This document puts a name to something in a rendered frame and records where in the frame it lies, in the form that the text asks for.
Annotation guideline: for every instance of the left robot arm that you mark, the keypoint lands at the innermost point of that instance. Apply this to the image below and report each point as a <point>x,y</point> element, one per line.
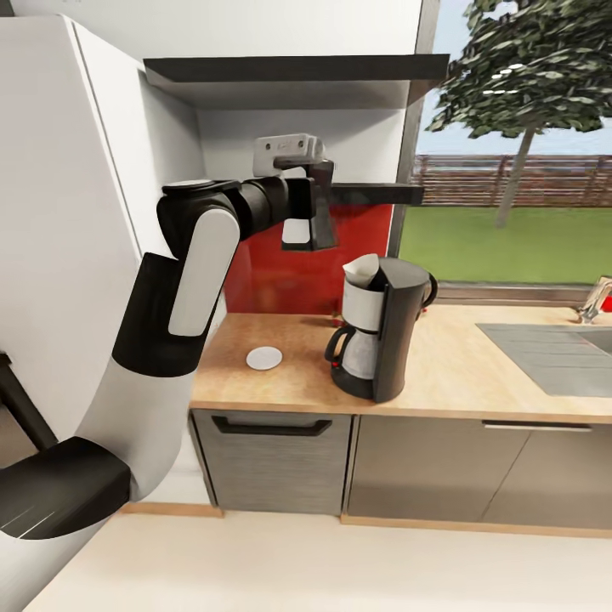
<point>53,503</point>

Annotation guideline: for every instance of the paper coffee filter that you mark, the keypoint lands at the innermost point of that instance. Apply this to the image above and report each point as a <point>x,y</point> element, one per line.
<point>362,270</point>

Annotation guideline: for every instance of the drop in sink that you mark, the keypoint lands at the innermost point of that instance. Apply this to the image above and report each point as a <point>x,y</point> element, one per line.
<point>570,361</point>

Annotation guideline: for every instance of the fixed window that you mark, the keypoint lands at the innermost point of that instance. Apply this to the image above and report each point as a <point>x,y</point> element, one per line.
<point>514,154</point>

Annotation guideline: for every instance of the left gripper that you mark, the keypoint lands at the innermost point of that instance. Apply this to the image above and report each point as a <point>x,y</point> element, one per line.
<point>288,197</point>

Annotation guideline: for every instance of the electric kettle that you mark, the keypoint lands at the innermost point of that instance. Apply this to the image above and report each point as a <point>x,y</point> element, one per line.
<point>432,294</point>

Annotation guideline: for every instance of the saucer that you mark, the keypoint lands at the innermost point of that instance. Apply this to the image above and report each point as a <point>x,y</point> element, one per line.
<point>264,358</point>

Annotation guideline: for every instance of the bottle of coffee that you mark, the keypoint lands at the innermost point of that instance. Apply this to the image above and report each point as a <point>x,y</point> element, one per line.
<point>317,233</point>

